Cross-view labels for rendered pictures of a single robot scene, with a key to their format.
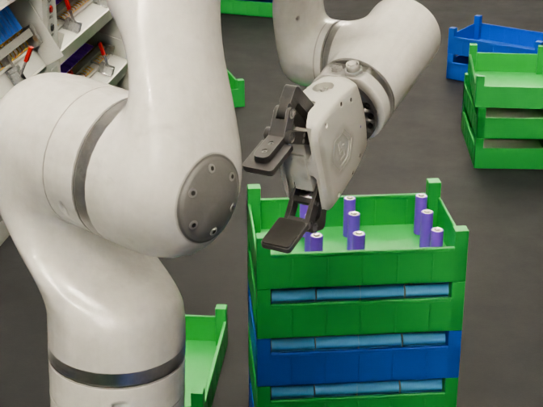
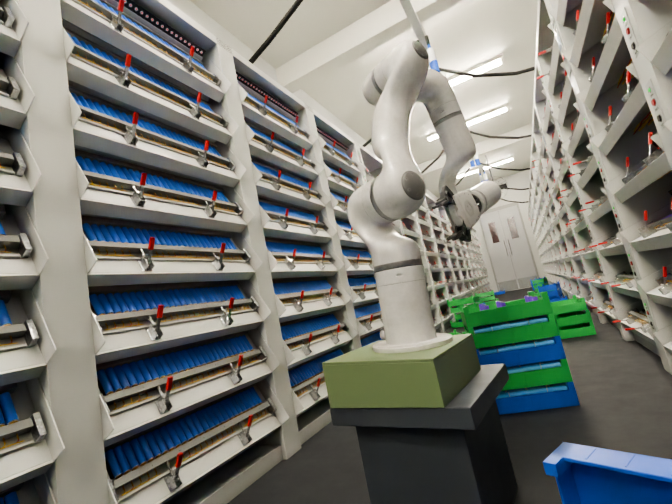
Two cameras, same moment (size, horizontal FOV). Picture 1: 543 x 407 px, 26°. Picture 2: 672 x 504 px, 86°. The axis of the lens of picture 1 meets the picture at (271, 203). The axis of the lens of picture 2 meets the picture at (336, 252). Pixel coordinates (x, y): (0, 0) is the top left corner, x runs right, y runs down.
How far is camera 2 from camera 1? 59 cm
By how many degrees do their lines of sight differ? 36
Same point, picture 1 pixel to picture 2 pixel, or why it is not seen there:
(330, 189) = (467, 219)
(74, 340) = (379, 253)
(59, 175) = (366, 196)
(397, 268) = (522, 311)
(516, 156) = (577, 331)
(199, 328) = not seen: hidden behind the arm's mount
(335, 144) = (465, 204)
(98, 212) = (378, 198)
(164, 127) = (393, 163)
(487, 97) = (556, 310)
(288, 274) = (478, 320)
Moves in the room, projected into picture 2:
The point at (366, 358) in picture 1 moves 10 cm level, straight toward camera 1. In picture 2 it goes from (521, 353) to (522, 359)
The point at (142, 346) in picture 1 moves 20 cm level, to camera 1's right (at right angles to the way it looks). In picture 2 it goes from (403, 250) to (494, 228)
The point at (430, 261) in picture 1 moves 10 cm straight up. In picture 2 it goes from (534, 306) to (527, 279)
